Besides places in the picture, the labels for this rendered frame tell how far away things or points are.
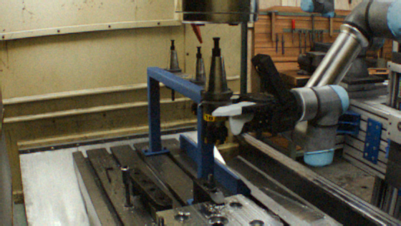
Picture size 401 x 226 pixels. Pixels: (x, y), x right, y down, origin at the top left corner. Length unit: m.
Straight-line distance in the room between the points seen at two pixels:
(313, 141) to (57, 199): 1.03
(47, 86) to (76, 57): 0.18
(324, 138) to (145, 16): 1.06
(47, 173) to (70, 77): 0.41
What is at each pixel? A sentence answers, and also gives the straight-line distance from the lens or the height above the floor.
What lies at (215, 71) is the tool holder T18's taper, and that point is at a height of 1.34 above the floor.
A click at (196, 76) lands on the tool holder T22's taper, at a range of 1.22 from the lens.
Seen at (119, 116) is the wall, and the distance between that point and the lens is 1.81.
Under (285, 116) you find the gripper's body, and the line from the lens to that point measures 0.88.
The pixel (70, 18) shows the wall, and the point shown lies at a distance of 1.70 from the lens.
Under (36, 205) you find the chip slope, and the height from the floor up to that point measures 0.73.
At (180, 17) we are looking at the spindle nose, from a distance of 0.73.
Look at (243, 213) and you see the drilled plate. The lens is 0.96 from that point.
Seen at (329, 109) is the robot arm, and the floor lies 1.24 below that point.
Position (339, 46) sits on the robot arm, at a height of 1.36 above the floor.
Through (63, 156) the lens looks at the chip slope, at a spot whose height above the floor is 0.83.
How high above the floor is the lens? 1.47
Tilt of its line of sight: 16 degrees down
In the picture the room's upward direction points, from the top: straight up
